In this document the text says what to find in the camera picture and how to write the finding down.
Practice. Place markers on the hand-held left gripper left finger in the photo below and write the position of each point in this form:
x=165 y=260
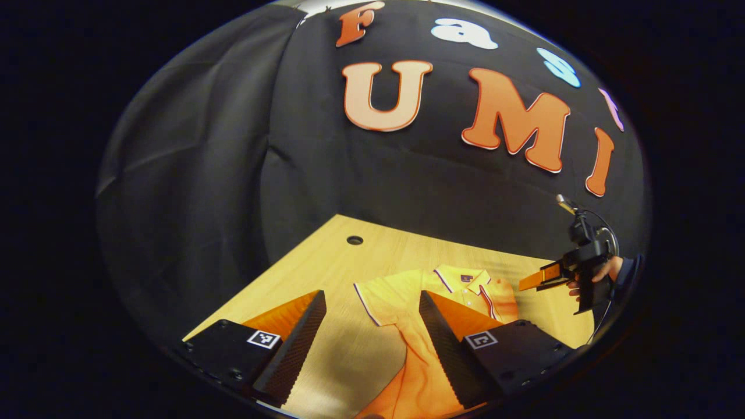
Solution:
x=300 y=349

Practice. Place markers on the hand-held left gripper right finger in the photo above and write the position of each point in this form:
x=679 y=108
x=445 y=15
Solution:
x=445 y=349

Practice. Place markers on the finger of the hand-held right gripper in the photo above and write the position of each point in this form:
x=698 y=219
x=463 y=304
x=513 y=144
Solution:
x=544 y=278

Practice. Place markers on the orange T-shirt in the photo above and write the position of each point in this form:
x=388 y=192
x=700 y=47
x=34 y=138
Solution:
x=396 y=297

